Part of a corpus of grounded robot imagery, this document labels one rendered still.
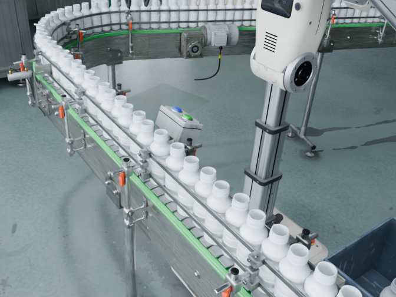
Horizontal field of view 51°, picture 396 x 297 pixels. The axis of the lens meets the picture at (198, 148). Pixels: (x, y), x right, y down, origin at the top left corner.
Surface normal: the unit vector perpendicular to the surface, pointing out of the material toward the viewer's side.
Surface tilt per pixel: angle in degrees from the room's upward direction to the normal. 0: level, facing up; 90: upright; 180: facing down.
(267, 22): 90
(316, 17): 90
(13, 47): 90
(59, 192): 0
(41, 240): 0
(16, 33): 90
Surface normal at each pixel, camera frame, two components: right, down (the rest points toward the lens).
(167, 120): -0.74, -0.04
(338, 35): 0.31, 0.52
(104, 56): 0.68, 0.43
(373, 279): 0.07, -0.84
